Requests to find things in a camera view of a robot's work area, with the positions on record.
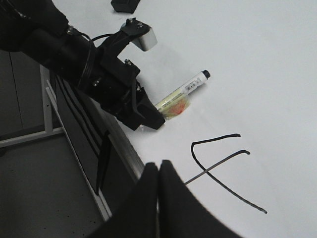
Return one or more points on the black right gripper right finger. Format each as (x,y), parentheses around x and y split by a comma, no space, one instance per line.
(181,215)

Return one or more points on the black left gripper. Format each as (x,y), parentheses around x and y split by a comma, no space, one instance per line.
(113,84)

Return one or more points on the black object on whiteboard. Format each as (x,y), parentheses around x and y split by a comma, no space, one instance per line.
(125,6)

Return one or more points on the white whiteboard marker with tape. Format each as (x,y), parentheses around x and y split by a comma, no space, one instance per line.
(178,101)

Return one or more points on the large white whiteboard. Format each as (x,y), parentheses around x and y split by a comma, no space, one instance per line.
(247,145)

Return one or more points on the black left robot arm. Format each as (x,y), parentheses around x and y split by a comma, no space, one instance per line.
(39,30)

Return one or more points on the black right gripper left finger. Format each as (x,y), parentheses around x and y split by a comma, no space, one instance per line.
(137,216)

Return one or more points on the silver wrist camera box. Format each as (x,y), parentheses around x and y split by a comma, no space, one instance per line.
(139,33)

